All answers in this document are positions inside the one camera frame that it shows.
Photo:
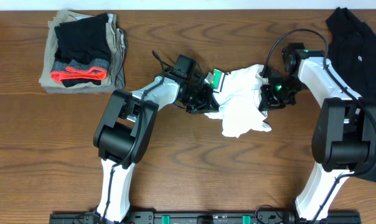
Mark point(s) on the black t-shirt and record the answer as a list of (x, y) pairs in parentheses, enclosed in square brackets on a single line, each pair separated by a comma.
[(353, 55)]

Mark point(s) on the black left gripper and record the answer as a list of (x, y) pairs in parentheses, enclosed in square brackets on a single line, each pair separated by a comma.
[(205, 104)]

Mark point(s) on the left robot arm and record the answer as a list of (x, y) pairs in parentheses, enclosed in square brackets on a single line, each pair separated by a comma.
[(125, 129)]

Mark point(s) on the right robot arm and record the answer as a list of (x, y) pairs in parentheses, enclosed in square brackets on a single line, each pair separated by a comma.
[(344, 140)]

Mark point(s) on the white t-shirt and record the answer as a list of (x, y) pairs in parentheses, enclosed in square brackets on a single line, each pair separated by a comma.
[(239, 102)]

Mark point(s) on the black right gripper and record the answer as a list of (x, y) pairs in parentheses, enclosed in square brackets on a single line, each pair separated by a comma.
[(267, 102)]

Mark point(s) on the folded khaki garment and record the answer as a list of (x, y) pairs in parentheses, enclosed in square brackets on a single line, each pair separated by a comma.
[(118, 46)]

